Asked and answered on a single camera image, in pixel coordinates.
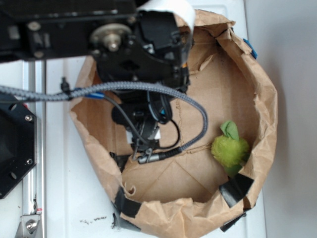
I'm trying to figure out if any green fuzzy plush toy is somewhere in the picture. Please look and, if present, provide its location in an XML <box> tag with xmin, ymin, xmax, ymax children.
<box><xmin>211</xmin><ymin>120</ymin><xmax>250</xmax><ymax>178</ymax></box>

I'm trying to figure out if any brown paper bag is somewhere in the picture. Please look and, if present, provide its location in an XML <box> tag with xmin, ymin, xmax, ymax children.
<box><xmin>70</xmin><ymin>10</ymin><xmax>278</xmax><ymax>238</ymax></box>

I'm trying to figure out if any thin black cable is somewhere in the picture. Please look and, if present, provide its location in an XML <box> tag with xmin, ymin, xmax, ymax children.
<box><xmin>146</xmin><ymin>90</ymin><xmax>181</xmax><ymax>149</ymax></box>

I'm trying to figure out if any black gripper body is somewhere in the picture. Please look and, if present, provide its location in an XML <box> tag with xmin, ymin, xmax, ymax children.
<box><xmin>111</xmin><ymin>93</ymin><xmax>173</xmax><ymax>149</ymax></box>

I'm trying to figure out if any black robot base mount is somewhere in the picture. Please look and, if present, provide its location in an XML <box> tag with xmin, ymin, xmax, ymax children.
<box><xmin>0</xmin><ymin>101</ymin><xmax>36</xmax><ymax>199</ymax></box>

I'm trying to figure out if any blue tape strip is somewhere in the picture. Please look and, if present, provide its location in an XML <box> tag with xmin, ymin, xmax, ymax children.
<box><xmin>243</xmin><ymin>38</ymin><xmax>258</xmax><ymax>59</ymax></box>

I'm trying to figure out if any grey braided cable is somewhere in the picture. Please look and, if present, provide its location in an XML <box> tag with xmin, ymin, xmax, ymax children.
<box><xmin>0</xmin><ymin>81</ymin><xmax>209</xmax><ymax>165</ymax></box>

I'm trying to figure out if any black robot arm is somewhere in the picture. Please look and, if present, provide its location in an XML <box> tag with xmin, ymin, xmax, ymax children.
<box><xmin>0</xmin><ymin>0</ymin><xmax>192</xmax><ymax>92</ymax></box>

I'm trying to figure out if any aluminium rail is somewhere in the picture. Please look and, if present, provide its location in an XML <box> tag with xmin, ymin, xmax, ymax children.
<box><xmin>14</xmin><ymin>60</ymin><xmax>47</xmax><ymax>238</ymax></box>

